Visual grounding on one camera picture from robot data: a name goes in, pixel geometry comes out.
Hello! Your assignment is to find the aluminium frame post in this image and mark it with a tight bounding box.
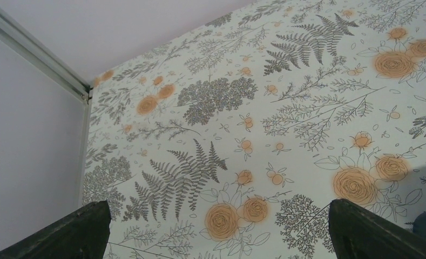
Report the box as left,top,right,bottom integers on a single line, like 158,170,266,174
0,7,93,207

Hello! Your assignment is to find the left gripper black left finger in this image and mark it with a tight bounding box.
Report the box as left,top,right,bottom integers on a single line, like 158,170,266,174
0,201,111,258

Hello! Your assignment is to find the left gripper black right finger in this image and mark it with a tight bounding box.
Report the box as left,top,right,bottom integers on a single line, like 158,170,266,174
328,199,426,258

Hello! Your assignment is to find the floral patterned table mat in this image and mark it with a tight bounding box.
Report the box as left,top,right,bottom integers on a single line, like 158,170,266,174
82,1,426,258

